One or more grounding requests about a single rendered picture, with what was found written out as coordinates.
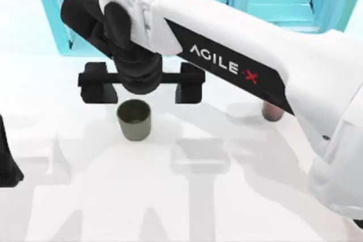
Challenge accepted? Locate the light blue rack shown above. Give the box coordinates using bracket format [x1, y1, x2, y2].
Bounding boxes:
[31, 0, 353, 57]

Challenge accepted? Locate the olive grey cup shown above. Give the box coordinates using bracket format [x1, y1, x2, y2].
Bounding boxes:
[117, 99, 152, 143]

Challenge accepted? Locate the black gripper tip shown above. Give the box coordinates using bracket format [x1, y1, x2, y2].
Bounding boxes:
[0, 114, 25, 189]

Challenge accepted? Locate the brown cup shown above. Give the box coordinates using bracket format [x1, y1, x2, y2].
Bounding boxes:
[261, 100, 285, 121]

